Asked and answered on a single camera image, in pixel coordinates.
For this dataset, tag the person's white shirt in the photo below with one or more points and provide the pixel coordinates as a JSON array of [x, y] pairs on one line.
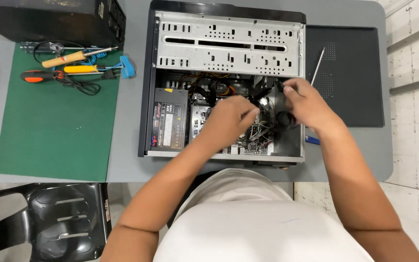
[[253, 225]]

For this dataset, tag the person's right hand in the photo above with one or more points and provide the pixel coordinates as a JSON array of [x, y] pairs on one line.
[[309, 103]]

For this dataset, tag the green cutting mat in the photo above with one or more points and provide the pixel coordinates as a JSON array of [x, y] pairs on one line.
[[58, 118]]

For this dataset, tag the green motherboard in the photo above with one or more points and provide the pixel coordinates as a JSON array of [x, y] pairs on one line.
[[246, 142]]

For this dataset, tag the black power supply unit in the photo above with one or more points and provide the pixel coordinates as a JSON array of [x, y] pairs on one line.
[[169, 118]]

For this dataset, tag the person's left fingers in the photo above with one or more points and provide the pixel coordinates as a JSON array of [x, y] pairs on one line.
[[252, 111]]

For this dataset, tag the black case side panel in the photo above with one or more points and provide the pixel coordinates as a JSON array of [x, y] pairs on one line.
[[346, 76]]

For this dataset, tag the grey wall pipe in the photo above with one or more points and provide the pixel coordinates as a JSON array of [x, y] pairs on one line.
[[415, 84]]

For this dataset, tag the open grey computer case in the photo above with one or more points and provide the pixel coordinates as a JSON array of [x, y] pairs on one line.
[[227, 51]]

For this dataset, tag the black plastic chair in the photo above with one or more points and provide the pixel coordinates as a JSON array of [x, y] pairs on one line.
[[49, 222]]

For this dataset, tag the person's left hand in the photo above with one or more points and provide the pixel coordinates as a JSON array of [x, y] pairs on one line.
[[227, 118]]

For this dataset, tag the black computer tower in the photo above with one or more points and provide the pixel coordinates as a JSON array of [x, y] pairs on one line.
[[55, 20]]

